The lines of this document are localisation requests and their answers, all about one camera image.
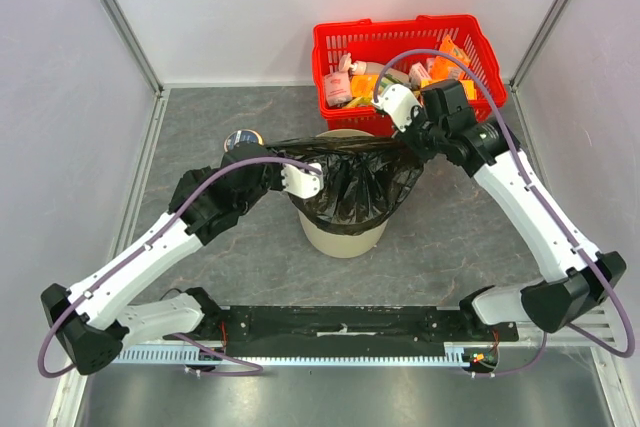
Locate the green yellow packet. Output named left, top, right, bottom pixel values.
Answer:
left=378, top=72, right=410, bottom=93

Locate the pink pouch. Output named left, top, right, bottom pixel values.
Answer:
left=323, top=71, right=353, bottom=107

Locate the slotted cable duct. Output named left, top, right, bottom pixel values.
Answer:
left=113, top=342, right=489, bottom=368

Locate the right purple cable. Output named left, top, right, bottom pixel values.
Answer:
left=372, top=49, right=637, bottom=380

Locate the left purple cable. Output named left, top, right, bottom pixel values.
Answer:
left=37, top=156, right=324, bottom=379

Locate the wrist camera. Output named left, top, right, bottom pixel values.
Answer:
left=281, top=164, right=324, bottom=199
left=373, top=84, right=422, bottom=132

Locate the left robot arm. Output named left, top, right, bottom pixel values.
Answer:
left=37, top=143, right=323, bottom=378

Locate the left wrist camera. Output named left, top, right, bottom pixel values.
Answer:
left=281, top=164, right=324, bottom=199

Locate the pink capped bottle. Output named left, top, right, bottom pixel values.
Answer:
left=338, top=53, right=409, bottom=78

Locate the orange snack pack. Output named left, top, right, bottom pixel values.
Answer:
left=350, top=74, right=378, bottom=98

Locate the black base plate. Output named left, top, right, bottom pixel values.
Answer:
left=188, top=306, right=519, bottom=358

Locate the yellow snack bag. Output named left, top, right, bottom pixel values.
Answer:
left=342, top=95, right=374, bottom=109

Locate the red plastic basket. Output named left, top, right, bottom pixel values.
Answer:
left=311, top=14, right=508, bottom=136

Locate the masking tape roll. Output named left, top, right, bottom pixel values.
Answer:
left=223, top=129, right=264, bottom=152

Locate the black trash bag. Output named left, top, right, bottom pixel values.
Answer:
left=168, top=166, right=214, bottom=213
left=267, top=133, right=424, bottom=236

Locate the pink small packet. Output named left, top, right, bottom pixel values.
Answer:
left=409, top=62, right=432, bottom=89

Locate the purple cable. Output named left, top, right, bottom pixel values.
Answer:
left=37, top=156, right=324, bottom=379
left=372, top=49, right=637, bottom=380

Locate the orange carton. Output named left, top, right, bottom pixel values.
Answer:
left=429, top=35, right=471, bottom=81

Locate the beige trash bin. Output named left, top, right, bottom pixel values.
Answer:
left=296, top=129, right=391, bottom=260

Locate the yellow snack box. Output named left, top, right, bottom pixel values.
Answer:
left=425, top=79, right=477, bottom=101

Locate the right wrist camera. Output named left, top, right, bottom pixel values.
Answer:
left=373, top=84, right=422, bottom=132

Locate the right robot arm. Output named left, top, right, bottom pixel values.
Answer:
left=380, top=80, right=626, bottom=341

